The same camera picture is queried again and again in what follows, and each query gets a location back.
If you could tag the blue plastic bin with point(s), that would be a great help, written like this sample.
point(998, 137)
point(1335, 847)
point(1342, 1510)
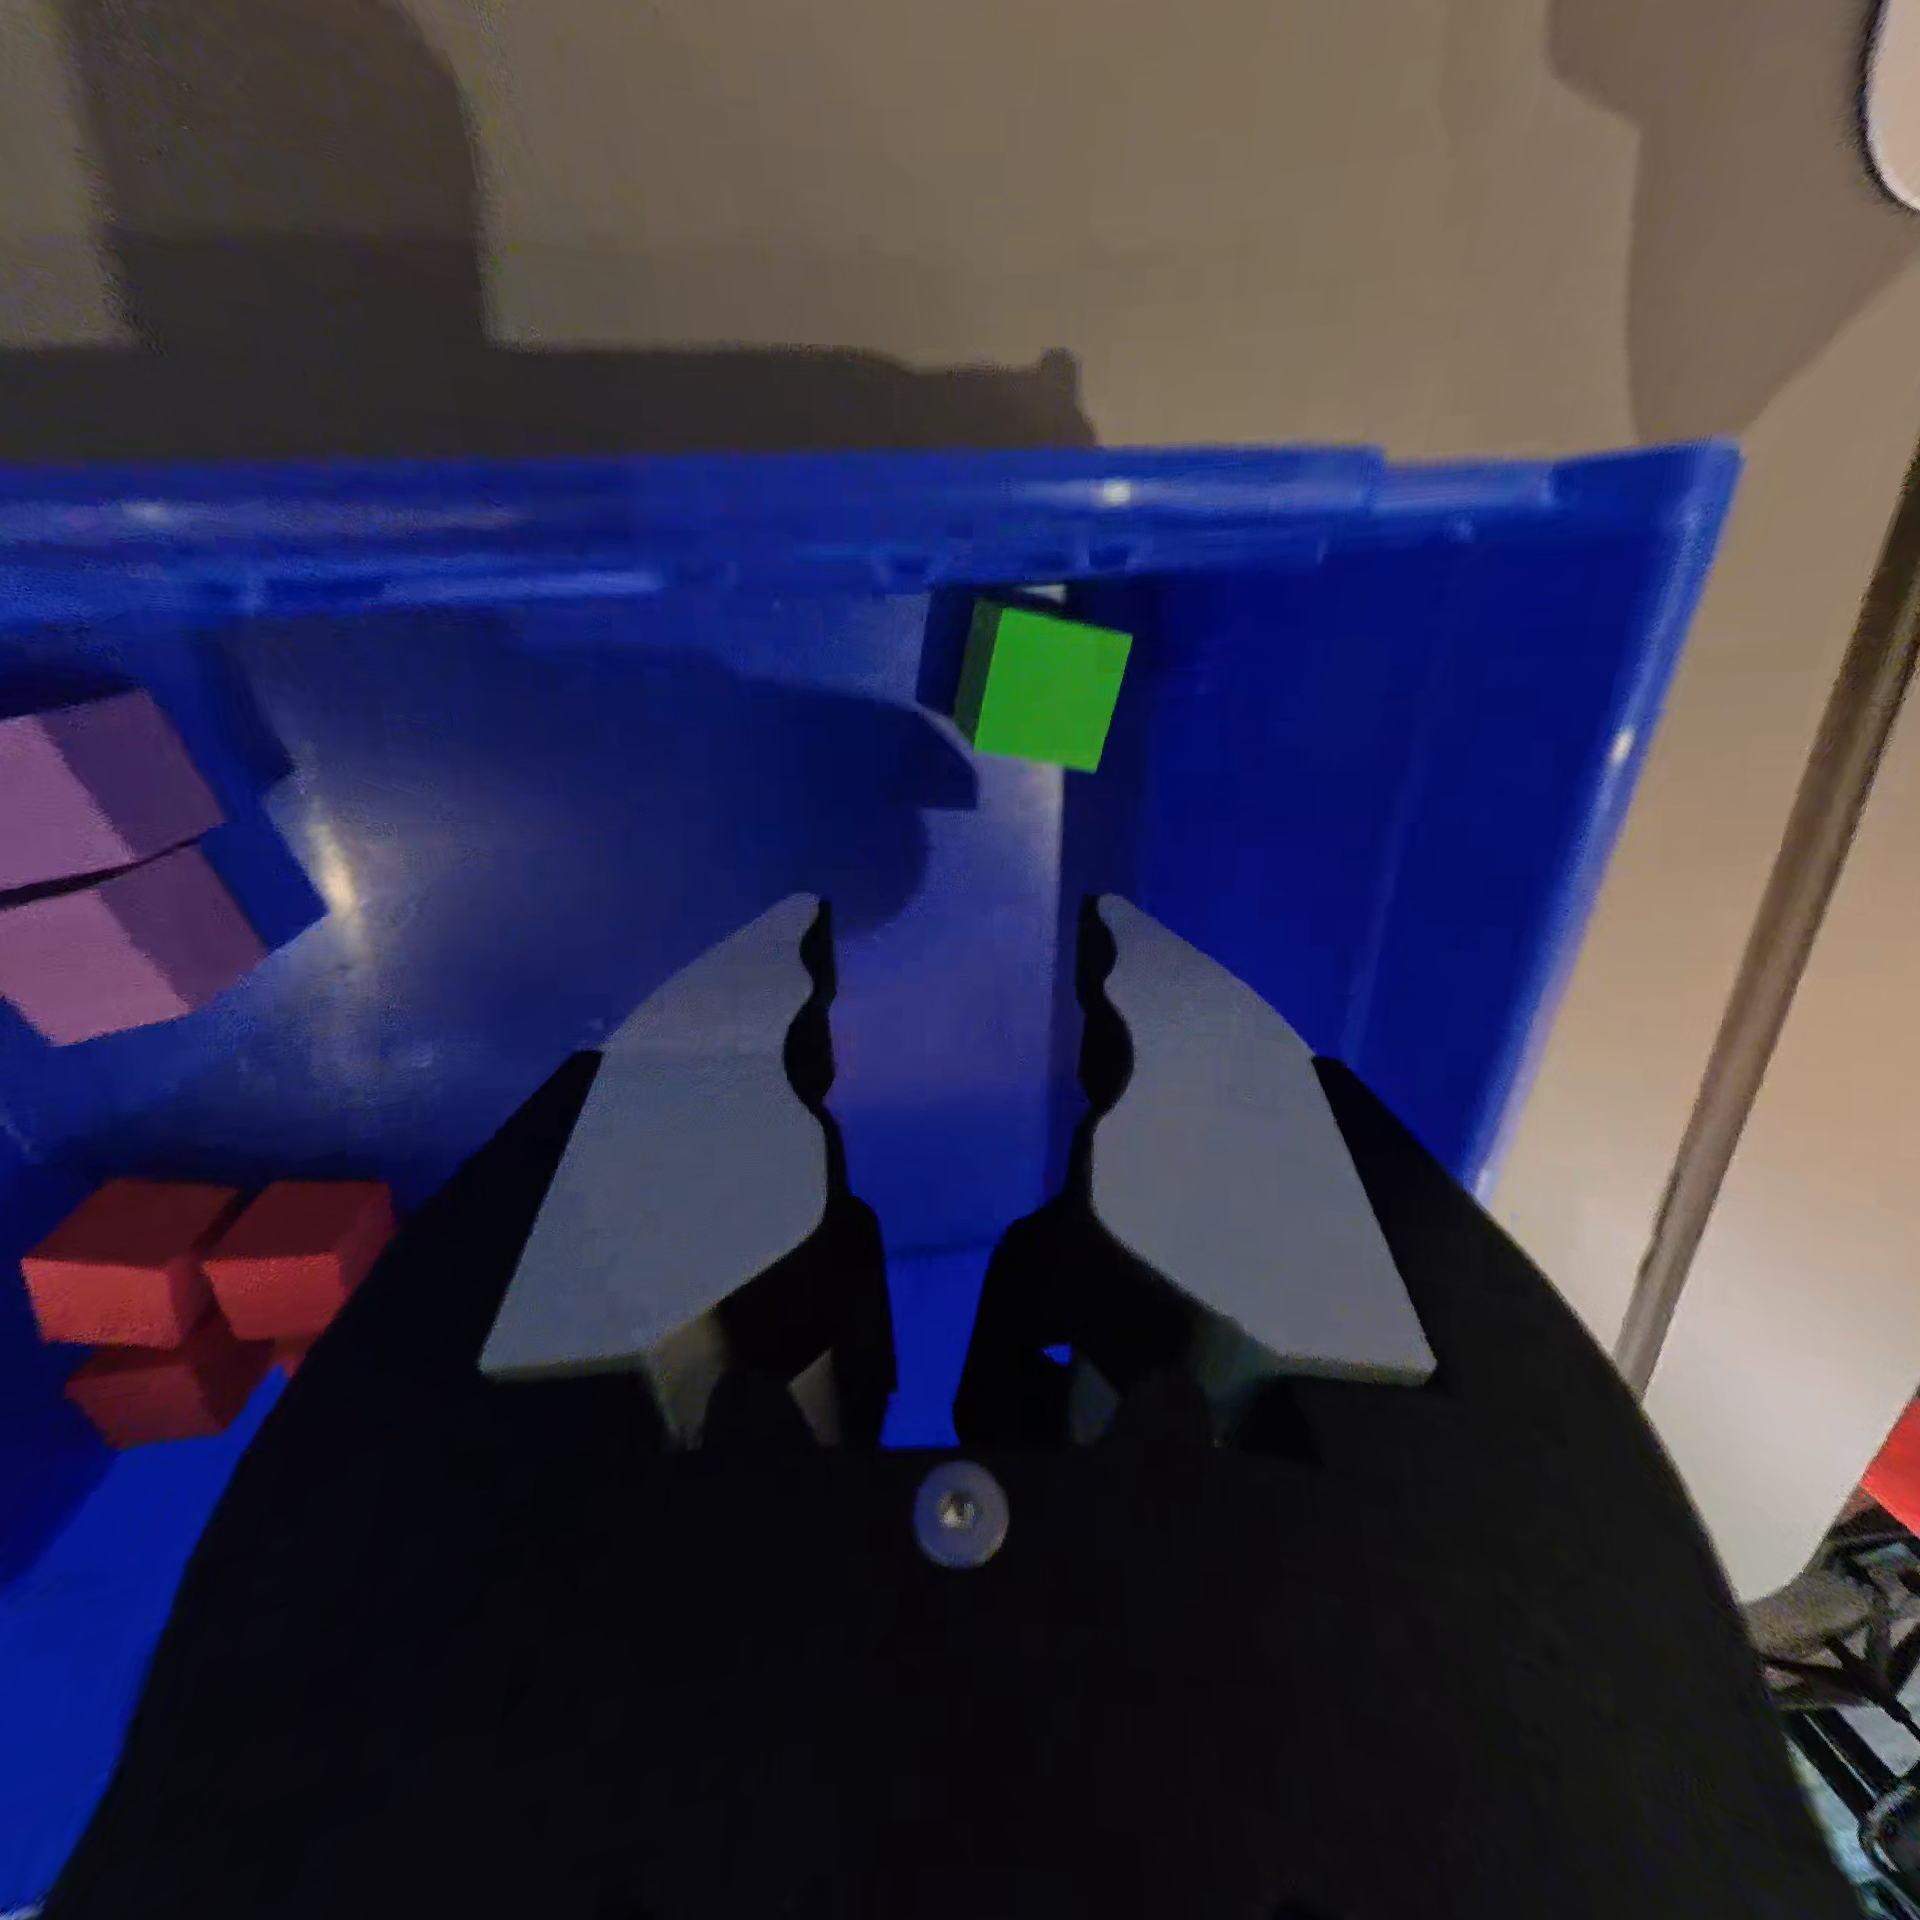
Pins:
point(1349, 825)

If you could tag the red cube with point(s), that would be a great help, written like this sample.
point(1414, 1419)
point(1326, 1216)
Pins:
point(166, 1387)
point(120, 1260)
point(301, 1252)

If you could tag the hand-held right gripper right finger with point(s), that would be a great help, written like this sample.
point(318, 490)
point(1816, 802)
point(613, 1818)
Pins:
point(1261, 1201)

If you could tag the green cube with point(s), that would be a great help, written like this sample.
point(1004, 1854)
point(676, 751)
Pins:
point(1043, 681)

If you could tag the orange traffic cone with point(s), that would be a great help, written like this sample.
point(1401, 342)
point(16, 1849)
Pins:
point(1899, 1464)

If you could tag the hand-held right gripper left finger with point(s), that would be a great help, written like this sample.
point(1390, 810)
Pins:
point(676, 1201)

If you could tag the purple cube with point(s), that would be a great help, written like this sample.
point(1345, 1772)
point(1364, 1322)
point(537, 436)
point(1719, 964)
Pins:
point(120, 945)
point(91, 786)

